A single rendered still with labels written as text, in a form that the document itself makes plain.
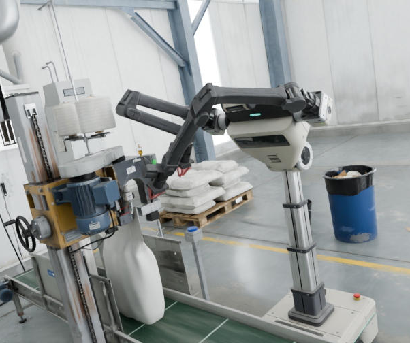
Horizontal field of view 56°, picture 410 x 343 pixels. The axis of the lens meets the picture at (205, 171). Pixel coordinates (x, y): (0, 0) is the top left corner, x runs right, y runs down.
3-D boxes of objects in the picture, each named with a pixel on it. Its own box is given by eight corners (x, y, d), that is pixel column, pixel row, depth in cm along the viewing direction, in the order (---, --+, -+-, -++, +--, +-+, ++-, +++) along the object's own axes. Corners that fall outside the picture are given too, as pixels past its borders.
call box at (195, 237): (203, 237, 231) (201, 228, 229) (194, 243, 225) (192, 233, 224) (194, 236, 236) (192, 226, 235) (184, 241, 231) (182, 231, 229)
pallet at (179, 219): (253, 198, 569) (252, 189, 566) (200, 228, 482) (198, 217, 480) (211, 196, 623) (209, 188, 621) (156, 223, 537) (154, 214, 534)
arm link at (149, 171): (176, 171, 175) (172, 155, 180) (152, 169, 170) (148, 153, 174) (166, 184, 184) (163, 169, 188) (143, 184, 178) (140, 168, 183)
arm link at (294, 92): (312, 102, 158) (308, 92, 161) (300, 92, 151) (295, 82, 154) (294, 115, 163) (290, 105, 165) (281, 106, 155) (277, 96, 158)
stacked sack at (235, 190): (255, 189, 567) (253, 180, 564) (226, 204, 521) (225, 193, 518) (232, 188, 597) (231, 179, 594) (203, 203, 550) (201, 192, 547)
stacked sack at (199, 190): (213, 190, 510) (211, 180, 507) (188, 200, 483) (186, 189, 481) (182, 187, 560) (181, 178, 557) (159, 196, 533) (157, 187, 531)
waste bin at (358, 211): (390, 227, 381) (383, 164, 368) (371, 248, 345) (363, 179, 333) (342, 223, 414) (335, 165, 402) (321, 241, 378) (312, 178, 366)
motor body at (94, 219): (118, 226, 180) (106, 175, 175) (90, 239, 170) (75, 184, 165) (101, 223, 191) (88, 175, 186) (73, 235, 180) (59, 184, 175)
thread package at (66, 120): (92, 131, 200) (84, 99, 197) (67, 137, 190) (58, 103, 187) (77, 133, 211) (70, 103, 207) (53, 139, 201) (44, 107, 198)
